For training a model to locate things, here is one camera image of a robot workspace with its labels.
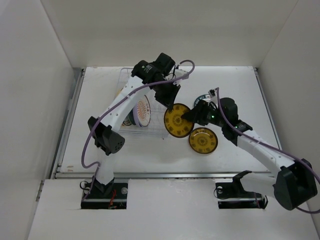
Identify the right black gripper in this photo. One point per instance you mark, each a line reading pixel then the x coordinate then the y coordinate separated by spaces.
pixel 197 114

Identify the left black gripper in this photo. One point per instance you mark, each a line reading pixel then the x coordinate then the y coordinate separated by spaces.
pixel 169 100

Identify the yellow patterned plate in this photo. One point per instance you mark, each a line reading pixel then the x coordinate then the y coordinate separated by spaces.
pixel 203 140
pixel 175 124

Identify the green rim white plate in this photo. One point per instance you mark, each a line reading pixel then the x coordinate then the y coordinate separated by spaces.
pixel 204 97

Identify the orange sunburst white plate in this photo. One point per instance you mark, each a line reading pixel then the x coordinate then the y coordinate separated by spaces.
pixel 143 110

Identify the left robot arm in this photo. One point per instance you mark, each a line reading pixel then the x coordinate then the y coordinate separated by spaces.
pixel 145 76

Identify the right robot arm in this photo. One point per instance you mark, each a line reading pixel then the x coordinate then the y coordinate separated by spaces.
pixel 292 182

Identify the white wire dish rack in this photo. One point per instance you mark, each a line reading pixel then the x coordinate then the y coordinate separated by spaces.
pixel 156 126

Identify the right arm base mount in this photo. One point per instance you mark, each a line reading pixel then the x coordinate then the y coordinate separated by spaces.
pixel 228 197

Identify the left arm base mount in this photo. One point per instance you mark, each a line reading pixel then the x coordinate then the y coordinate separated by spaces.
pixel 112 197

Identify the aluminium table edge rail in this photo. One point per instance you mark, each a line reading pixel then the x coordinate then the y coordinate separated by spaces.
pixel 159 155

